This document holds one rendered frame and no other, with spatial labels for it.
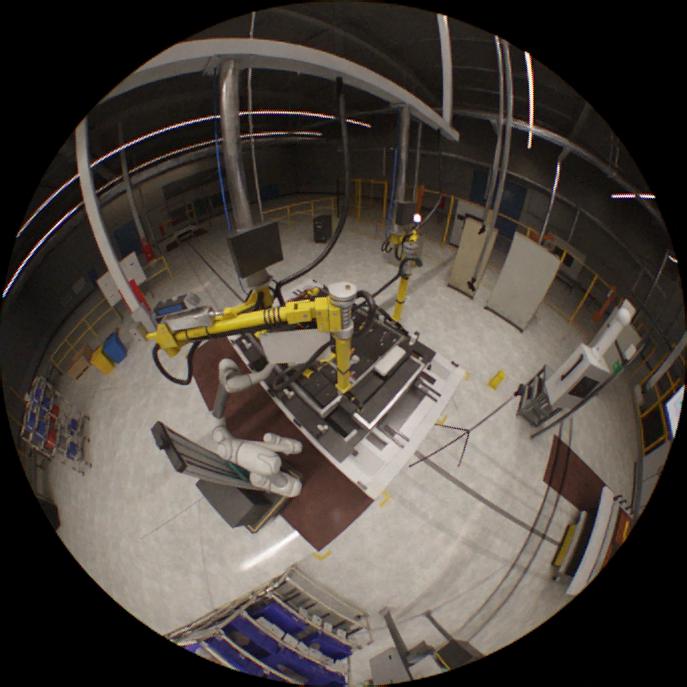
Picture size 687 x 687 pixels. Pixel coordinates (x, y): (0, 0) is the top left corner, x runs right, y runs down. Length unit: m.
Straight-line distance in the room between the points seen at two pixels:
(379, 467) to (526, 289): 4.76
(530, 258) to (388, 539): 5.45
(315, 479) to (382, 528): 1.02
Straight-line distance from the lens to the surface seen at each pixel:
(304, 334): 0.93
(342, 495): 2.61
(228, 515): 2.06
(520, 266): 5.19
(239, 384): 1.46
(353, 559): 2.77
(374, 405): 1.80
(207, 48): 1.14
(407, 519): 2.75
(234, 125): 0.98
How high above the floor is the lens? 2.62
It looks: 48 degrees down
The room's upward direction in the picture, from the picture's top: straight up
